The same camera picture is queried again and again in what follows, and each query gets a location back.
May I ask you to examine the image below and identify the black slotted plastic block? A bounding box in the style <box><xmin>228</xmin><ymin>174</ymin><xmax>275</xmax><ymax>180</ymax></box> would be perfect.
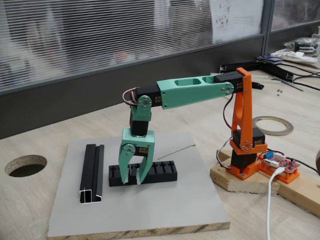
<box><xmin>108</xmin><ymin>160</ymin><xmax>179</xmax><ymax>188</ymax></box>

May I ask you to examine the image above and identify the black aluminium profile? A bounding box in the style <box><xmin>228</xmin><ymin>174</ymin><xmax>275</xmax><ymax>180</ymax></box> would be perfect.
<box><xmin>79</xmin><ymin>143</ymin><xmax>105</xmax><ymax>206</ymax></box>

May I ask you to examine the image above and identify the grey topped plywood board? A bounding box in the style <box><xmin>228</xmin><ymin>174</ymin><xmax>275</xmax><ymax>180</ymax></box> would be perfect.
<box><xmin>46</xmin><ymin>131</ymin><xmax>231</xmax><ymax>238</ymax></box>

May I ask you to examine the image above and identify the wooden base block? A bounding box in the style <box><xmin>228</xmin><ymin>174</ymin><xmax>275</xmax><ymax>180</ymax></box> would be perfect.
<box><xmin>209</xmin><ymin>149</ymin><xmax>281</xmax><ymax>195</ymax></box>

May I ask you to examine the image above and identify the black flat strip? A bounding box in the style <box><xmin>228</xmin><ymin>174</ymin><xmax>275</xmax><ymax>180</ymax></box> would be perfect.
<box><xmin>250</xmin><ymin>80</ymin><xmax>265</xmax><ymax>91</ymax></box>

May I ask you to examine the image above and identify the red controller board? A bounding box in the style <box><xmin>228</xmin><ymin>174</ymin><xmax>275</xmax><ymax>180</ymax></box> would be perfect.
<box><xmin>261</xmin><ymin>149</ymin><xmax>302</xmax><ymax>174</ymax></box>

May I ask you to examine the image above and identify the metallic tape roll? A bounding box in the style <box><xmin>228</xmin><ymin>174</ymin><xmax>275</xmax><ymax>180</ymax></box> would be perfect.
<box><xmin>252</xmin><ymin>115</ymin><xmax>294</xmax><ymax>137</ymax></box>

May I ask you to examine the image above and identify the blue card stack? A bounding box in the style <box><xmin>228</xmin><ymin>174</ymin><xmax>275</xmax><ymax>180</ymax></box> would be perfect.
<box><xmin>255</xmin><ymin>55</ymin><xmax>285</xmax><ymax>65</ymax></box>

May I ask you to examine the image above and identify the light wooden plank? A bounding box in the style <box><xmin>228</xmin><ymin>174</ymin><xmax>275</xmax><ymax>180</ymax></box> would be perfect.
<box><xmin>276</xmin><ymin>172</ymin><xmax>320</xmax><ymax>218</ymax></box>

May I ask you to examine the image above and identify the thin grey rod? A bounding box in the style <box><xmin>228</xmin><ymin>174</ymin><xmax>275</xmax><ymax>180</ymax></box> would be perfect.
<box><xmin>270</xmin><ymin>77</ymin><xmax>305</xmax><ymax>92</ymax></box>

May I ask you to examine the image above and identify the white drawing sheet on window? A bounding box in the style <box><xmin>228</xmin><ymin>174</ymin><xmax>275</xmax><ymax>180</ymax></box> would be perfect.
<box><xmin>209</xmin><ymin>0</ymin><xmax>265</xmax><ymax>45</ymax></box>

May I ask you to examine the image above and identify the black and white device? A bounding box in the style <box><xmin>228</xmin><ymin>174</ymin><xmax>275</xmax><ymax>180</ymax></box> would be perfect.
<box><xmin>283</xmin><ymin>37</ymin><xmax>320</xmax><ymax>55</ymax></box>

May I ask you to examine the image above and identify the short tricolour servo wire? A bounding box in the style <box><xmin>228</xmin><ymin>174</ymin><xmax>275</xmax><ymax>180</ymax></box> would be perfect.
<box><xmin>122</xmin><ymin>87</ymin><xmax>139</xmax><ymax>106</ymax></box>

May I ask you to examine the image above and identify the white red base servo wire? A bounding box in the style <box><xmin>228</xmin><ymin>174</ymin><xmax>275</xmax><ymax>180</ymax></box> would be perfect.
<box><xmin>215</xmin><ymin>138</ymin><xmax>235</xmax><ymax>172</ymax></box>

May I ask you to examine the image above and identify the long dark servo wire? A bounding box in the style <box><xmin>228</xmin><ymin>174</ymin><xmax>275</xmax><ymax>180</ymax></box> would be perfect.
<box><xmin>222</xmin><ymin>95</ymin><xmax>237</xmax><ymax>131</ymax></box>

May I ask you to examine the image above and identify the white USB cable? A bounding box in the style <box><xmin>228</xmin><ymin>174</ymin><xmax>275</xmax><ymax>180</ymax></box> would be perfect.
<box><xmin>265</xmin><ymin>166</ymin><xmax>285</xmax><ymax>240</ymax></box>

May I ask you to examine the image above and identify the orange controller board mount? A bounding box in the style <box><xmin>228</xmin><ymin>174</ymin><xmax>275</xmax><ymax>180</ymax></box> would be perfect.
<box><xmin>258</xmin><ymin>159</ymin><xmax>301</xmax><ymax>185</ymax></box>

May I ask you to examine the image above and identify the black frame profile silver end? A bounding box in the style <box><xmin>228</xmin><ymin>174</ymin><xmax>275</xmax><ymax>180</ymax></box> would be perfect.
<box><xmin>257</xmin><ymin>61</ymin><xmax>295</xmax><ymax>84</ymax></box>

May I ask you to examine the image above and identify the black power cable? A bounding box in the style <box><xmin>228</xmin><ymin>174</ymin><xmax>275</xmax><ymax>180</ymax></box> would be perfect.
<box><xmin>286</xmin><ymin>156</ymin><xmax>320</xmax><ymax>176</ymax></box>

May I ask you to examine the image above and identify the grey window frame post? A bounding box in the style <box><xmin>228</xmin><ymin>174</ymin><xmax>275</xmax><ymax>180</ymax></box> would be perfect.
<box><xmin>259</xmin><ymin>0</ymin><xmax>275</xmax><ymax>57</ymax></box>

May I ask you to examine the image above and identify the black desk cable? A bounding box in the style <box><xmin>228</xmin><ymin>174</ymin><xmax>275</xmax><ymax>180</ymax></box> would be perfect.
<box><xmin>291</xmin><ymin>74</ymin><xmax>320</xmax><ymax>90</ymax></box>
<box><xmin>276</xmin><ymin>62</ymin><xmax>320</xmax><ymax>76</ymax></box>

